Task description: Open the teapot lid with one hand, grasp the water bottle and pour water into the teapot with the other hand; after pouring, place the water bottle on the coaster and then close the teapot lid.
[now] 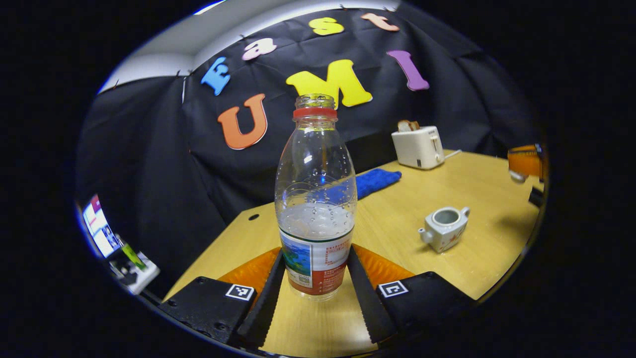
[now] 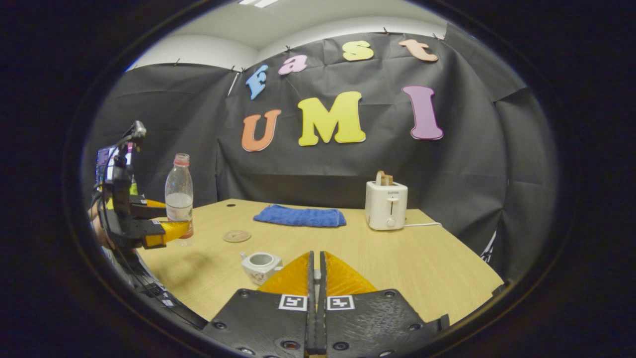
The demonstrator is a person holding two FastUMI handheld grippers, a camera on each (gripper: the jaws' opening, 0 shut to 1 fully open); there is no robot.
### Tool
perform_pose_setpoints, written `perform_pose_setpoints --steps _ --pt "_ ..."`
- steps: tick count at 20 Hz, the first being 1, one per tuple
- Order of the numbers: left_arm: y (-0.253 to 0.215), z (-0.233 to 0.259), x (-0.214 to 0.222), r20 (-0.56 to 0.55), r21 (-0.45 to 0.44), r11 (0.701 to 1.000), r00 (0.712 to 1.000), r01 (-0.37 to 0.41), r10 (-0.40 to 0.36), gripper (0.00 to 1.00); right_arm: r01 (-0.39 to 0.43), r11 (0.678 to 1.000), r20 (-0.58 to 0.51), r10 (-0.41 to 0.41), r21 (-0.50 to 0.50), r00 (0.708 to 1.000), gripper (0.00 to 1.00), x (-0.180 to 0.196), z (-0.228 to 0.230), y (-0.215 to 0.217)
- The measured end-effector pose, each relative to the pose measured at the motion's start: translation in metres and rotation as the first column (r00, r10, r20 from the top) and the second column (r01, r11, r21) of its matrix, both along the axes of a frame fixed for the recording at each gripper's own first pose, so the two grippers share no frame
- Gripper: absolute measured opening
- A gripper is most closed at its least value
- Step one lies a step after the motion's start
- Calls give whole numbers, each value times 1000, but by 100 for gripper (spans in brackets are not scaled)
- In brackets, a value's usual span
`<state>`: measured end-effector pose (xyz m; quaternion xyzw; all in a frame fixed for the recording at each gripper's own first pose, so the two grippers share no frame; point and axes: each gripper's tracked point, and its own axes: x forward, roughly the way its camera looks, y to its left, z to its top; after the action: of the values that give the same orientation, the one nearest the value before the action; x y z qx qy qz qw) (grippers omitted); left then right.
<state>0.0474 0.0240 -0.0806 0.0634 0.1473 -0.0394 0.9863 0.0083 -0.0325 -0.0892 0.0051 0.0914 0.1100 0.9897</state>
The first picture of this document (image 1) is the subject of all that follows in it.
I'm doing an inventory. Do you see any white toaster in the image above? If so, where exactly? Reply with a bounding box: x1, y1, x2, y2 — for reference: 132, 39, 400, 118
391, 126, 445, 170

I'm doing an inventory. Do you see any white ceramic teacup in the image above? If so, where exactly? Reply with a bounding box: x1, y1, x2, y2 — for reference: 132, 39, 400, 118
418, 207, 471, 254

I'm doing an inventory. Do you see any clear plastic water bottle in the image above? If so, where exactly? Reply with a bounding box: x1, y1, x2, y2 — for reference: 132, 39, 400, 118
275, 93, 357, 301

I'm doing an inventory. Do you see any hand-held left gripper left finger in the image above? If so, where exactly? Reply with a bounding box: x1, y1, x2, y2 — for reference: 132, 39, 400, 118
158, 247, 286, 349

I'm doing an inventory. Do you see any white side table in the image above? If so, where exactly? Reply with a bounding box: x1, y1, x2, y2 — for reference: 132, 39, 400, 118
109, 251, 160, 295

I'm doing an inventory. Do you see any green bottle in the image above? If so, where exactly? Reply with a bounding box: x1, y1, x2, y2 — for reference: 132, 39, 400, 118
122, 243, 148, 271

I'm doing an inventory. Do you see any blue towel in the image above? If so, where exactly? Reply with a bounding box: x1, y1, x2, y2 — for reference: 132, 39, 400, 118
355, 169, 402, 200

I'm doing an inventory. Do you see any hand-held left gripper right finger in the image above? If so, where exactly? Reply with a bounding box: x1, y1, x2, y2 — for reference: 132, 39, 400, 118
347, 244, 477, 346

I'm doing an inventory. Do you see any computer monitor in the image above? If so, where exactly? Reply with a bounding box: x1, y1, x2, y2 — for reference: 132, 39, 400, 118
82, 195, 123, 258

